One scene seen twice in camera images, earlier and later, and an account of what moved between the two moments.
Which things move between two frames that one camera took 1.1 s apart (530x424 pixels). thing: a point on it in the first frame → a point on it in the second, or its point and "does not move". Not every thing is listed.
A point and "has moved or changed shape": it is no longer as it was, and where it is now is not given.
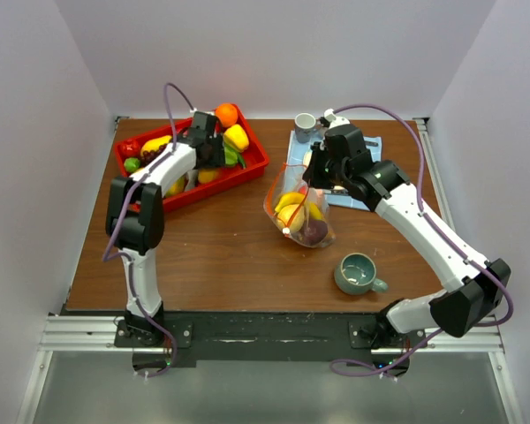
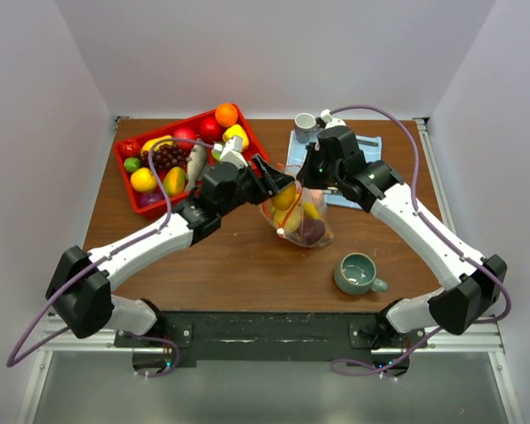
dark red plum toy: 315,232 does not move
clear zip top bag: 299,208 does not move
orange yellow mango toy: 208,175 has moved or changed shape
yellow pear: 291,217 does not move
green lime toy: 132,164 does not move
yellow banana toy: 290,198 → 312,210
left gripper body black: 215,156 → 249,187
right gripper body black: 328,173 does not move
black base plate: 368,340 does not move
